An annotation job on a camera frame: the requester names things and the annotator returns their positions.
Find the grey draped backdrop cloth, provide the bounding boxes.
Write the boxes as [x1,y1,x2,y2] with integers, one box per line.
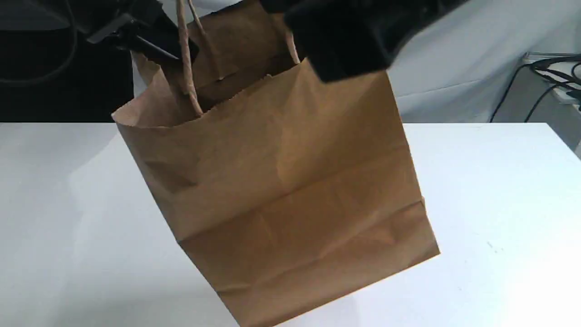
[132,0,581,124]

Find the black cables on side table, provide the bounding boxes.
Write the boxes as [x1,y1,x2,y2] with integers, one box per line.
[489,55,581,123]

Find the brown paper bag with handles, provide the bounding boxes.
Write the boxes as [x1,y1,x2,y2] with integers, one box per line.
[113,0,440,327]

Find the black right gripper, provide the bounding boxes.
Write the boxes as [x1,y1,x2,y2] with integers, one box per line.
[260,0,464,83]

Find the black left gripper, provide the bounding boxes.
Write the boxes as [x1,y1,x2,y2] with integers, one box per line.
[68,0,183,64]

